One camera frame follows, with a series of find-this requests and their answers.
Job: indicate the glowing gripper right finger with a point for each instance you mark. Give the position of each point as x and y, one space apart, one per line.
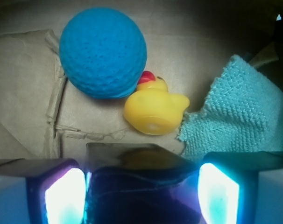
241 188

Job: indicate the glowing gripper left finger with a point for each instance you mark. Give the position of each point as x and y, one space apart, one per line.
41 191

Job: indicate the yellow rubber duck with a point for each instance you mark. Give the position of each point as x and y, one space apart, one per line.
151 109

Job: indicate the blue foam ball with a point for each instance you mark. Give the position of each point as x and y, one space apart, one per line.
103 53

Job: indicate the light blue terry cloth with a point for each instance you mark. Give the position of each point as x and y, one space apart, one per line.
242 112

